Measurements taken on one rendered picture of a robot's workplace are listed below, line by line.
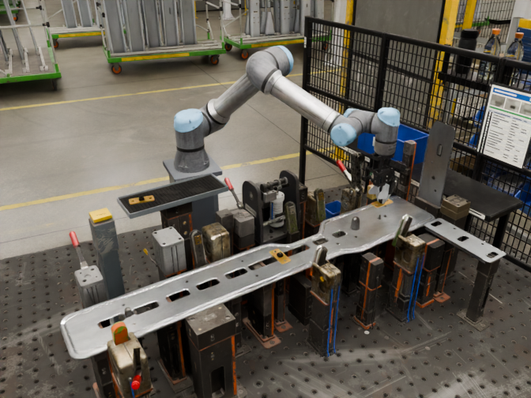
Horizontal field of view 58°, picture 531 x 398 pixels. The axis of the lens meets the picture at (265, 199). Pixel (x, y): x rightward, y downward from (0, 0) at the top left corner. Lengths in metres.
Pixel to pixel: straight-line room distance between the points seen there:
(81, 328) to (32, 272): 0.86
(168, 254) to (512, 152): 1.39
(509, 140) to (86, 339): 1.69
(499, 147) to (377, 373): 1.05
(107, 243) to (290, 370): 0.74
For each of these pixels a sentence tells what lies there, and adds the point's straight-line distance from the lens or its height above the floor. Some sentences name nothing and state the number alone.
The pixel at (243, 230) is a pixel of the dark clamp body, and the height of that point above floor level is 1.04.
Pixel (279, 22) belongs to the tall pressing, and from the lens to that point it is 9.55.
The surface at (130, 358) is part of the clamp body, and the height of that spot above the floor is 1.06.
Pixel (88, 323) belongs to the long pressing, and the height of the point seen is 1.00.
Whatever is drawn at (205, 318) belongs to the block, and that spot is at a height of 1.03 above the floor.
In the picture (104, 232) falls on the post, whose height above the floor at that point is 1.11.
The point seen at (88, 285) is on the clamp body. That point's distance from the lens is 1.54.
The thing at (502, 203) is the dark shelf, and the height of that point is 1.03.
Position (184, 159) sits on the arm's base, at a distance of 2.02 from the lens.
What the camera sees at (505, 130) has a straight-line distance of 2.16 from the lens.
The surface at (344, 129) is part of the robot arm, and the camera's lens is 1.60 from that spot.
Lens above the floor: 1.97
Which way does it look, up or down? 29 degrees down
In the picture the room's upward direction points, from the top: straight up
